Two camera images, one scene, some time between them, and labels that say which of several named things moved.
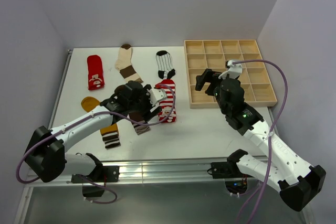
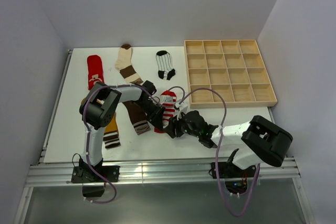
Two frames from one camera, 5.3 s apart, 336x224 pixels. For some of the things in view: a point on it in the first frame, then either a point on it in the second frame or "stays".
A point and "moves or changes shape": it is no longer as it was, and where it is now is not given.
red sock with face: [95, 75] stays
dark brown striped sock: [140, 126] stays
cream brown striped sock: [124, 64] stays
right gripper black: [208, 75] → [174, 123]
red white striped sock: [167, 113] moves or changes shape
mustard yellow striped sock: [110, 133] stays
